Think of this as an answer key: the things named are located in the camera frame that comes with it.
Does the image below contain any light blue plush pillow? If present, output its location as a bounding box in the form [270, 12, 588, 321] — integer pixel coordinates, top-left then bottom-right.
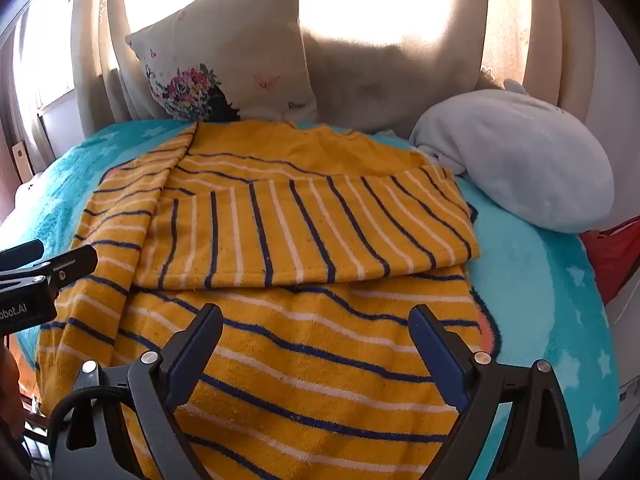
[410, 79, 615, 234]

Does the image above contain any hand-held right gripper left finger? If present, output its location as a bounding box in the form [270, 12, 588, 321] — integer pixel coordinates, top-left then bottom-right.
[50, 303, 224, 480]

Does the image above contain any window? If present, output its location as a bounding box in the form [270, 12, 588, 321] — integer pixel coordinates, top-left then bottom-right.
[15, 0, 77, 111]

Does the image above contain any white wall device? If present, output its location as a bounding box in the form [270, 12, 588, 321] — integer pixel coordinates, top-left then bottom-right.
[12, 142, 32, 181]

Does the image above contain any beige curtain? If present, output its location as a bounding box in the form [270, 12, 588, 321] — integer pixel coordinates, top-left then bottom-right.
[70, 0, 596, 136]

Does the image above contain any teal star-print fleece blanket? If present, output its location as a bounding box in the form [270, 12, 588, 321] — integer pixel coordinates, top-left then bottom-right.
[10, 120, 621, 480]

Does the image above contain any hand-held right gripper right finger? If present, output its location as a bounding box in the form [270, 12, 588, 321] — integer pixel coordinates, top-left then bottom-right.
[407, 304, 581, 480]

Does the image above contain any red cloth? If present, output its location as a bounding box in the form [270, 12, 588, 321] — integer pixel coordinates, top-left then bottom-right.
[580, 217, 640, 306]

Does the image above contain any yellow striped garment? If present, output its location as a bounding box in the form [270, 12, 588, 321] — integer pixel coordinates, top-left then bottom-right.
[35, 121, 496, 480]

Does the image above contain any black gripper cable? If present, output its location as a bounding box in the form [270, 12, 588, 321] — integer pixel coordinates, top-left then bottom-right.
[47, 385, 132, 442]

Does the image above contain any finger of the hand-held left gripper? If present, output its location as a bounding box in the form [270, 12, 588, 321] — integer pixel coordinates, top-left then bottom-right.
[0, 245, 99, 292]
[0, 240, 45, 275]

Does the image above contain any cream floral print pillow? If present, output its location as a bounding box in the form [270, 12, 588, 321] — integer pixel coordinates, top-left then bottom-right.
[125, 0, 321, 126]

